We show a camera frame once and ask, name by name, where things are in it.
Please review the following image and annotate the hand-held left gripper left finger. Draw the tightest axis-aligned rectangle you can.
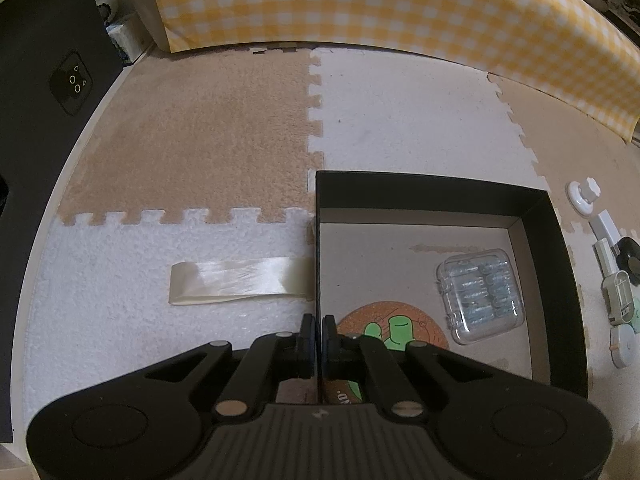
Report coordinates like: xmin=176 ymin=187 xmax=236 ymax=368
xmin=144 ymin=313 xmax=318 ymax=420

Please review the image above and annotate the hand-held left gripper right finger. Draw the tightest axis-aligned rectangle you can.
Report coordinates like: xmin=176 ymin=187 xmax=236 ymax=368
xmin=322 ymin=314 xmax=497 ymax=419

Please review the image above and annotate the clear plastic case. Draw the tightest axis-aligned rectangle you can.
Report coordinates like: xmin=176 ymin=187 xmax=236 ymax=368
xmin=435 ymin=247 xmax=527 ymax=346

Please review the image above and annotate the black cardboard box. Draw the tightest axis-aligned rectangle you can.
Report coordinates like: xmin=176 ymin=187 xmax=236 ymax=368
xmin=315 ymin=170 xmax=589 ymax=405

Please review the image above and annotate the grey and white handheld device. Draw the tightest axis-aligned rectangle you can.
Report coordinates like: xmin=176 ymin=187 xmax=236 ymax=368
xmin=593 ymin=239 xmax=639 ymax=326

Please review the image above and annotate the white charger plug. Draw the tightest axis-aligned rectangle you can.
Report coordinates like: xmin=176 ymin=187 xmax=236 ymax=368
xmin=588 ymin=208 xmax=621 ymax=244

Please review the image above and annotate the white round gadget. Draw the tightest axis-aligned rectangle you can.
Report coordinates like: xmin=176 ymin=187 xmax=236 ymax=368
xmin=608 ymin=324 xmax=640 ymax=369

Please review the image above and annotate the cork coaster with green cactus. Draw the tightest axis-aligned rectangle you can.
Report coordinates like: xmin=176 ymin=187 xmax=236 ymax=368
xmin=320 ymin=300 xmax=451 ymax=406

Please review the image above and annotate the clear tape strip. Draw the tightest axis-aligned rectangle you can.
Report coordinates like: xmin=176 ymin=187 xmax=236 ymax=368
xmin=168 ymin=255 xmax=317 ymax=307

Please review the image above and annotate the white foam mat tile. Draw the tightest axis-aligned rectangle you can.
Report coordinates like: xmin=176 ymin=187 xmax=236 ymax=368
xmin=307 ymin=47 xmax=552 ymax=197
xmin=10 ymin=207 xmax=319 ymax=461
xmin=560 ymin=220 xmax=640 ymax=463

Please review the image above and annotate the tan foam mat tile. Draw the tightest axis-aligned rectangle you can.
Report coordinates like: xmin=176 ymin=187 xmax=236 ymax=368
xmin=58 ymin=47 xmax=327 ymax=226
xmin=487 ymin=72 xmax=640 ymax=233

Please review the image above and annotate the white round knob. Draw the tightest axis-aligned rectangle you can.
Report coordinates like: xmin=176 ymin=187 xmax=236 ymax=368
xmin=565 ymin=177 xmax=601 ymax=216

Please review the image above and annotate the black cabinet panel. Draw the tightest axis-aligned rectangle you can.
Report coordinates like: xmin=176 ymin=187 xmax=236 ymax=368
xmin=0 ymin=0 xmax=134 ymax=444

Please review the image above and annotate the yellow checked cloth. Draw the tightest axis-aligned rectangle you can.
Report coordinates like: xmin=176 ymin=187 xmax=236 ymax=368
xmin=146 ymin=0 xmax=640 ymax=144

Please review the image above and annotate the tissue pack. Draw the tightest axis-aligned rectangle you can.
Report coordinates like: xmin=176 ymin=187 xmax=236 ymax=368
xmin=107 ymin=14 xmax=147 ymax=66

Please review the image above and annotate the white fabric bag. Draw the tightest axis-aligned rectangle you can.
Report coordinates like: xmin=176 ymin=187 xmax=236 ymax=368
xmin=106 ymin=0 xmax=172 ymax=54

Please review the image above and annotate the small dark plush toy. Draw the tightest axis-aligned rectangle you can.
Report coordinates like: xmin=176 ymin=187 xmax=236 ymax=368
xmin=96 ymin=0 xmax=121 ymax=25

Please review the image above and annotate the black ring-shaped object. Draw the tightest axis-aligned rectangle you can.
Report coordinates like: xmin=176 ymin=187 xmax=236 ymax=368
xmin=612 ymin=237 xmax=640 ymax=284

